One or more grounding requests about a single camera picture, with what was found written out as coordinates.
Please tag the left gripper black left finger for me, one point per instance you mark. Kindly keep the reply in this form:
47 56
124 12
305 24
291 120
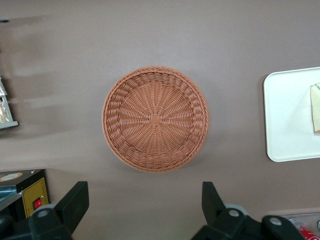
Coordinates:
65 215

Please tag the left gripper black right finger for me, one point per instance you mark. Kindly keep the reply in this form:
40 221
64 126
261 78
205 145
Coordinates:
220 222

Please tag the triangular sandwich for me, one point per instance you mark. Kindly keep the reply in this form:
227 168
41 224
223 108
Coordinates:
315 110

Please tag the grey snack tray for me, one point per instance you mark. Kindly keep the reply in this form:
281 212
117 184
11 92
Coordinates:
11 124

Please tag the round brown wicker basket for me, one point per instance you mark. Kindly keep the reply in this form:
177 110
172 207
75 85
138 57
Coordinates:
155 120

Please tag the cream plastic tray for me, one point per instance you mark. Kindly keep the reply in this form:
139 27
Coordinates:
287 120

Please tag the black food warmer appliance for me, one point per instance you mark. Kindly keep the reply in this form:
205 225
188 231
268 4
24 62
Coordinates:
35 192

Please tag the red cola bottle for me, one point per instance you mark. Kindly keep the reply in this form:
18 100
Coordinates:
308 232

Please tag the clear bag of brown snacks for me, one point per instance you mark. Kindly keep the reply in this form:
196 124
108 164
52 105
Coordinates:
4 111

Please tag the small dark blue object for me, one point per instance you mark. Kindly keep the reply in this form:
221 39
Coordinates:
3 21

